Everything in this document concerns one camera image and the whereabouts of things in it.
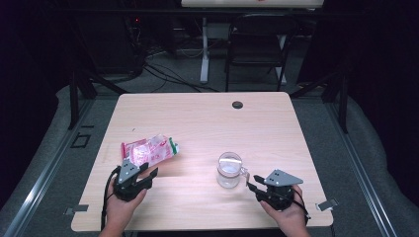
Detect clear jar with hinged lid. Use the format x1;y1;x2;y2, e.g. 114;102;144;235
215;151;250;190

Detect white desk leg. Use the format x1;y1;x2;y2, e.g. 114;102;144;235
200;17;210;84

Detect hand-held gripper cable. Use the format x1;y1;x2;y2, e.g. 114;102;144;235
291;189;311;225
101;166;122;231

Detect black floor cables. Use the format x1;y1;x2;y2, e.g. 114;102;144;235
142;62;220;94

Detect right hand-held gripper cable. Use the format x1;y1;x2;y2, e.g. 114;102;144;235
291;189;311;225

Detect black metal stand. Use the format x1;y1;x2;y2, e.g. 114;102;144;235
67;65;129;130
290;70;350;134

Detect person's left hand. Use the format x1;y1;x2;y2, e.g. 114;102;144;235
106;191;148;229

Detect grey tape piece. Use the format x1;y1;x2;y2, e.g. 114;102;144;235
315;197;339;212
63;203;90;216

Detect person's right hand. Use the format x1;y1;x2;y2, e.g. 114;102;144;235
260;185;309;230

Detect dark equipment with red light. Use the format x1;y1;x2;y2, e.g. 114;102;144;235
123;13;146;77

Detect left hand-held gripper cable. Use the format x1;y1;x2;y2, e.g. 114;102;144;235
101;166;122;231

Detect white desk top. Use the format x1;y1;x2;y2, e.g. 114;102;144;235
181;0;325;9

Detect black folding chair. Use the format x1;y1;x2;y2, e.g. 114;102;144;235
224;13;299;93

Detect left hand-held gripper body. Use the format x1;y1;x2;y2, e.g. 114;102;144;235
113;158;153;202

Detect aluminium floor rail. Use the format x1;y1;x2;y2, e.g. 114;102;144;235
324;98;398;237
3;98;97;237

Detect pink white seasoning packet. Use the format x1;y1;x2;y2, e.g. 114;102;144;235
121;133;180;168

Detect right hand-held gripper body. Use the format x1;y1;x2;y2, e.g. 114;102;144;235
256;169;304;212

